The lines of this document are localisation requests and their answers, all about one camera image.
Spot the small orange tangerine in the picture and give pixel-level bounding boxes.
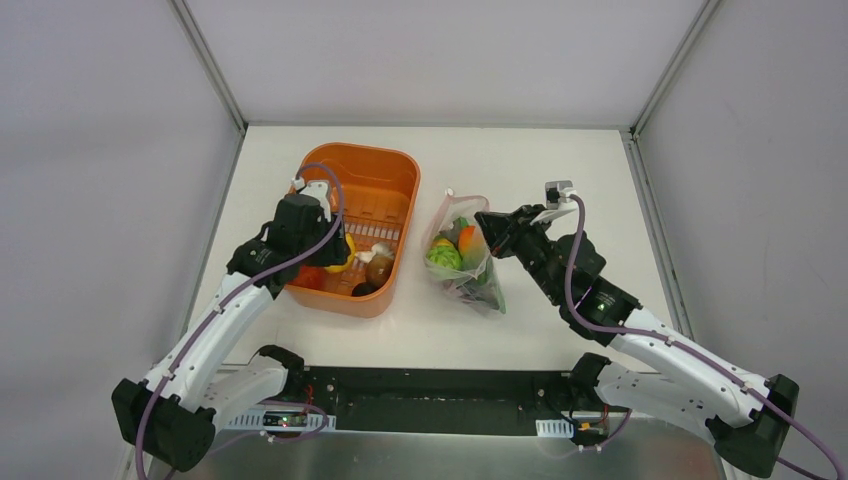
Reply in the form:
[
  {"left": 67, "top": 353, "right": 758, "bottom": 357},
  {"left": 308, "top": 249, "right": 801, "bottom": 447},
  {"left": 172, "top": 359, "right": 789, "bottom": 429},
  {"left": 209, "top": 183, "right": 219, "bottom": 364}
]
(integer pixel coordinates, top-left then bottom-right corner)
[{"left": 457, "top": 225, "right": 488, "bottom": 270}]

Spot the clear zip top bag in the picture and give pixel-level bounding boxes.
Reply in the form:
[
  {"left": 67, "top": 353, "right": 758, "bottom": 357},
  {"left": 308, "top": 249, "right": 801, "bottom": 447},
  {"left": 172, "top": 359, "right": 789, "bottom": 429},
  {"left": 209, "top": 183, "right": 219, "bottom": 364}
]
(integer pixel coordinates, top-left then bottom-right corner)
[{"left": 421, "top": 188, "right": 507, "bottom": 315}]

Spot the yellow lemon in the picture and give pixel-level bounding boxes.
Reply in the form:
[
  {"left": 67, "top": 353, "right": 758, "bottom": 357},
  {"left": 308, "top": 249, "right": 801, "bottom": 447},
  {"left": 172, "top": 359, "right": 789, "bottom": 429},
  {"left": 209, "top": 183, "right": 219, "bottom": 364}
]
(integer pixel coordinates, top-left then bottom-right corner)
[{"left": 324, "top": 233, "right": 357, "bottom": 274}]

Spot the green lime fruit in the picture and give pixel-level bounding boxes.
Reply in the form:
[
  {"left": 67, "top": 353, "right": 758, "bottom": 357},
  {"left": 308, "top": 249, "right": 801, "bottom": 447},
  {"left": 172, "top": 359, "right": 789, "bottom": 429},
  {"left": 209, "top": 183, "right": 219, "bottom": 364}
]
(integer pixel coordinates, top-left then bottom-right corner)
[{"left": 426, "top": 244, "right": 462, "bottom": 271}]

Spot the white mushroom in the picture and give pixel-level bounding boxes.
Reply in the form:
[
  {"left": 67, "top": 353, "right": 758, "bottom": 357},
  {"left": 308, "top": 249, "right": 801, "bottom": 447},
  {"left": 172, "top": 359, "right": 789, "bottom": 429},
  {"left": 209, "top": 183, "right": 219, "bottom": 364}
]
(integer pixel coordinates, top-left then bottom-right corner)
[{"left": 355, "top": 242, "right": 395, "bottom": 264}]

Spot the orange fruit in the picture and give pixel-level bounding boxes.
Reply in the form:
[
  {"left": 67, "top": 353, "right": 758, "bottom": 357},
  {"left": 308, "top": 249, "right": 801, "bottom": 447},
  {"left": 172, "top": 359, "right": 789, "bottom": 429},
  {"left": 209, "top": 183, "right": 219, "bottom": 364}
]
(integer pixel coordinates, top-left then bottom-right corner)
[{"left": 431, "top": 235, "right": 455, "bottom": 247}]

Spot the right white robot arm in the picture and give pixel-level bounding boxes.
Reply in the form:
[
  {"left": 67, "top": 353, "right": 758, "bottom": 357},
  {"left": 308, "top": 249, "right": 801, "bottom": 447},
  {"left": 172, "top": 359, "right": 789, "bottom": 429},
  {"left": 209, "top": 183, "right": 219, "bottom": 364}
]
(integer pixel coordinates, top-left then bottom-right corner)
[{"left": 475, "top": 205, "right": 800, "bottom": 478}]

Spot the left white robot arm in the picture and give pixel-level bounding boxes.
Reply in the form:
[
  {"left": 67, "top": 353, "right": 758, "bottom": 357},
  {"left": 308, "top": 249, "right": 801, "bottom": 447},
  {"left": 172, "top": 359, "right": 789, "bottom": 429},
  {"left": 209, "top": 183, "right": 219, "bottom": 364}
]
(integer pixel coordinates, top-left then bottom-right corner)
[{"left": 112, "top": 181, "right": 350, "bottom": 478}]

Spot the red tomato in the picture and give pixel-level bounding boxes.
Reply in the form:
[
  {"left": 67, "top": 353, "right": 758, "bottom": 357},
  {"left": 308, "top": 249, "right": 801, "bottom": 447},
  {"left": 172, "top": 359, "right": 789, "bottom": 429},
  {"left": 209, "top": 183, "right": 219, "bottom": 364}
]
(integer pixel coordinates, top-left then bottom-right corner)
[{"left": 289, "top": 266, "right": 327, "bottom": 291}]

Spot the orange plastic basket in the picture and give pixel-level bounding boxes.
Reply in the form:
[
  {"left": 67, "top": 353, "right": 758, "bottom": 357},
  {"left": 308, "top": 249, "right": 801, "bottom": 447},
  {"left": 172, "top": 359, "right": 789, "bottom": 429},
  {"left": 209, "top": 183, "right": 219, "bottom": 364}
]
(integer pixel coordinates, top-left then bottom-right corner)
[{"left": 286, "top": 143, "right": 420, "bottom": 318}]

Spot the brown chestnut ball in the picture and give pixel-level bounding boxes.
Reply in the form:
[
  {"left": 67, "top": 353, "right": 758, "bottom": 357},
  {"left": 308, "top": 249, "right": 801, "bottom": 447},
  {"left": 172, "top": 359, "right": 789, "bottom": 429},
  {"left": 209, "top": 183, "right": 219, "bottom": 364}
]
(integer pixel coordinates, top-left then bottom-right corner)
[{"left": 365, "top": 255, "right": 394, "bottom": 289}]

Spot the dark avocado fruit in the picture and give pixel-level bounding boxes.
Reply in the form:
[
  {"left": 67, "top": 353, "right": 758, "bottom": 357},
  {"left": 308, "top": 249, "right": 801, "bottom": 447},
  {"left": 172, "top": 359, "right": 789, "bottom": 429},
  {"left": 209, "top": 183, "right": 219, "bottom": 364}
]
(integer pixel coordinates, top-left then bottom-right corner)
[{"left": 351, "top": 282, "right": 378, "bottom": 297}]

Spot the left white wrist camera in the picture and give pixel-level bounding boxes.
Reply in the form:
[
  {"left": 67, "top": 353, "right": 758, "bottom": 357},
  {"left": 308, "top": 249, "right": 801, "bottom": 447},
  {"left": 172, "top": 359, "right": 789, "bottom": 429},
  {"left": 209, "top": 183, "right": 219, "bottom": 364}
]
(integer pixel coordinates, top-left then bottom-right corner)
[{"left": 291, "top": 177, "right": 332, "bottom": 218}]

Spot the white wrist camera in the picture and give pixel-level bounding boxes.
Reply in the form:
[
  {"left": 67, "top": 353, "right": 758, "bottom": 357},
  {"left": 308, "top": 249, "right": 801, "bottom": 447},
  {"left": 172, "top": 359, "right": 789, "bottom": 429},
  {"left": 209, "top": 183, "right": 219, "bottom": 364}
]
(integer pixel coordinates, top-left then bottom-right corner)
[
  {"left": 291, "top": 177, "right": 332, "bottom": 218},
  {"left": 530, "top": 180, "right": 578, "bottom": 225}
]

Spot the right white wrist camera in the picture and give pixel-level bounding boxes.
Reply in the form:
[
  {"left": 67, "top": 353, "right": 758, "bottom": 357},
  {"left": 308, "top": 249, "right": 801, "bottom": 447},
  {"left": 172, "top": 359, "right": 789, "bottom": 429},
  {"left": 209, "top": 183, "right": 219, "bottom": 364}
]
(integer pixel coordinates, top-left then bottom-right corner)
[{"left": 530, "top": 180, "right": 578, "bottom": 225}]

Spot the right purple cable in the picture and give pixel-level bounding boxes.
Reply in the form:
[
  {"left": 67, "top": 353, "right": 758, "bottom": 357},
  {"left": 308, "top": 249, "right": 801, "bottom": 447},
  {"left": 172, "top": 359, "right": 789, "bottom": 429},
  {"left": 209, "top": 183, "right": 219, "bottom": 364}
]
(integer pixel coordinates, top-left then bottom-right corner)
[{"left": 533, "top": 193, "right": 846, "bottom": 480}]

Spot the purple cable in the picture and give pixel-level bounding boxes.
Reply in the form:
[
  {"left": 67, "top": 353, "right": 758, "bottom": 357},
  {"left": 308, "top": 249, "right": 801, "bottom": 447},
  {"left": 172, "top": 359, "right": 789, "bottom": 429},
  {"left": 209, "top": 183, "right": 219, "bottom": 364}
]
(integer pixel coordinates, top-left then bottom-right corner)
[
  {"left": 533, "top": 193, "right": 846, "bottom": 480},
  {"left": 135, "top": 162, "right": 346, "bottom": 480}
]

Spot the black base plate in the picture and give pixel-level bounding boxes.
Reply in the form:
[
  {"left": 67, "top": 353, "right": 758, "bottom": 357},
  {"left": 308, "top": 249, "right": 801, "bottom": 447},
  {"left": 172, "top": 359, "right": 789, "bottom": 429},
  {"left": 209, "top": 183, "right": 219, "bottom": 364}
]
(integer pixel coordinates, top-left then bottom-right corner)
[{"left": 265, "top": 366, "right": 609, "bottom": 436}]

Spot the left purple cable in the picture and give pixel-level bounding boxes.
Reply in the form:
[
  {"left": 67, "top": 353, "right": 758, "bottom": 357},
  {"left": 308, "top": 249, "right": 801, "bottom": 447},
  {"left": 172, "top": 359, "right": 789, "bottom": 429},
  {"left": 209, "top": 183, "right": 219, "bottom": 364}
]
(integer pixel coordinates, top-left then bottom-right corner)
[{"left": 135, "top": 162, "right": 346, "bottom": 480}]

